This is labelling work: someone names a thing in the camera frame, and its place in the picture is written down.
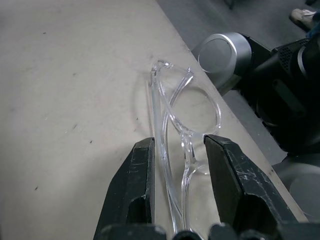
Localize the silver and black robot body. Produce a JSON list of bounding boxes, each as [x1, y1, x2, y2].
[[191, 31, 320, 222]]

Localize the clear plastic glasses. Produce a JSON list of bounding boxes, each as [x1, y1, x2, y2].
[[148, 59, 222, 234]]

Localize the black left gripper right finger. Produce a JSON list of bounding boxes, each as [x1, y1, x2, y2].
[[203, 133, 310, 240]]

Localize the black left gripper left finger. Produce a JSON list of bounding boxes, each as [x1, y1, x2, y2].
[[94, 137, 157, 240]]

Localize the person's foot in sandal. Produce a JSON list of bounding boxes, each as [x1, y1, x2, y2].
[[289, 8, 320, 33]]

